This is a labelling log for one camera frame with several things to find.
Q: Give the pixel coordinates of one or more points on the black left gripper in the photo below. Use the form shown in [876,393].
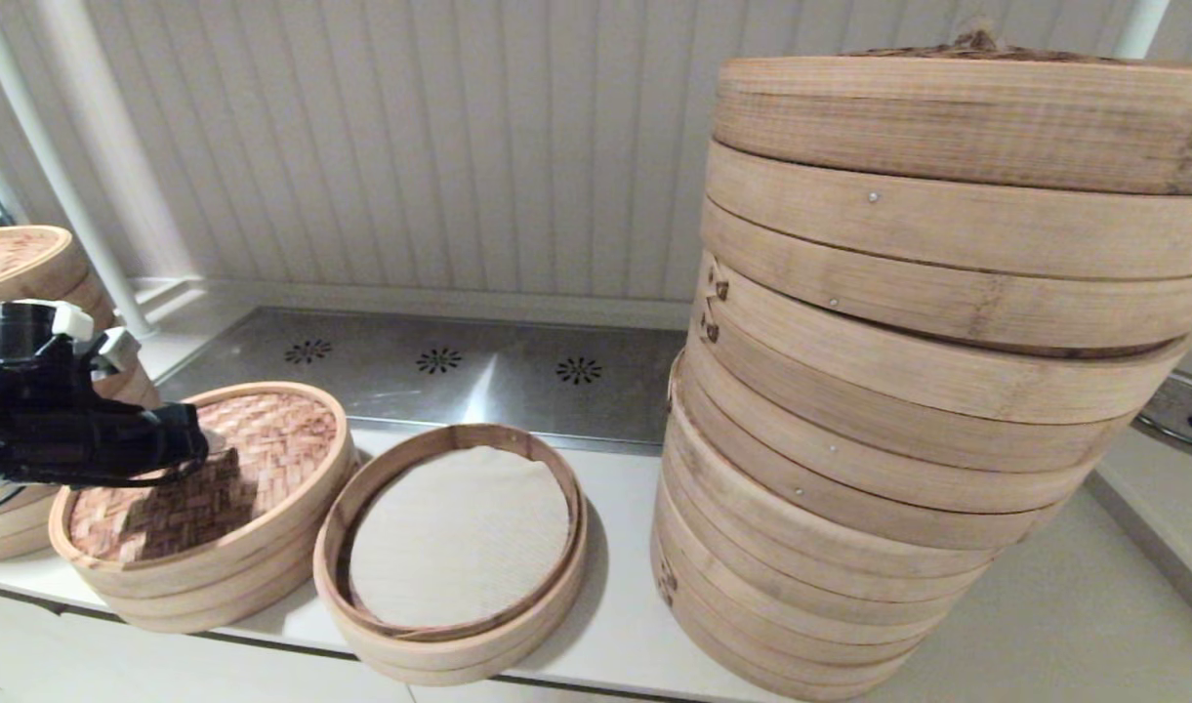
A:
[59,430]

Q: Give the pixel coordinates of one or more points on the small woven bamboo steamer lid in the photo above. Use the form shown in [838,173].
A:
[273,439]

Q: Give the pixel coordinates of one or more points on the small bamboo steamer basket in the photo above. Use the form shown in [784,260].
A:
[459,659]
[215,610]

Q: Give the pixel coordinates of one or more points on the beige steamer liner cloth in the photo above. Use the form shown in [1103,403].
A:
[459,537]

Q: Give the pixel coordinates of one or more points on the large woven bamboo steamer lid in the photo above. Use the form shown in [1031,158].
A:
[10,256]
[947,117]

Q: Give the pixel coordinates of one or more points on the beige cabinet door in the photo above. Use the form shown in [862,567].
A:
[10,644]

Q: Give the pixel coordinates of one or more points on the perforated stainless steel panel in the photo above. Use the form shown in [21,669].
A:
[517,391]

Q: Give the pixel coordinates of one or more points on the thick white column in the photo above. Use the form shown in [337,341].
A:
[114,127]

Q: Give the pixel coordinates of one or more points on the thin white pole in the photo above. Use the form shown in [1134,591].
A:
[42,127]
[1145,24]

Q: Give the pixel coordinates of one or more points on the round steel basin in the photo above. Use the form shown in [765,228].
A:
[1176,430]

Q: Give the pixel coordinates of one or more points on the black white wrist camera unit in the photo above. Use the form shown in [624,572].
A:
[15,332]

